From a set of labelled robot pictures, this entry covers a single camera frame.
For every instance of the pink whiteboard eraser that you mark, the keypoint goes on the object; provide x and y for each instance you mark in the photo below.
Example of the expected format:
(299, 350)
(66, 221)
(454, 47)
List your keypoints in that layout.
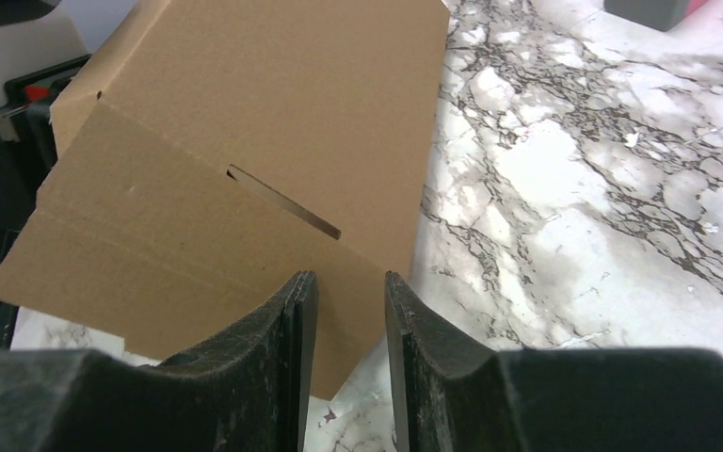
(661, 15)

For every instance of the brown cardboard box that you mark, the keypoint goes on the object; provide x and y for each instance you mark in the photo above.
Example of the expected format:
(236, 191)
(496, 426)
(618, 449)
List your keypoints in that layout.
(209, 150)

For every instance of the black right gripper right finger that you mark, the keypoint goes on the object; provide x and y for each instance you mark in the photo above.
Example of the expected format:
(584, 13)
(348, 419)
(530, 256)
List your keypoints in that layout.
(452, 393)

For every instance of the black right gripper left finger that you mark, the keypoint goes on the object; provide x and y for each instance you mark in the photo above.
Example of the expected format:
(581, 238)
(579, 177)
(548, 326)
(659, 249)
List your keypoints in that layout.
(245, 388)

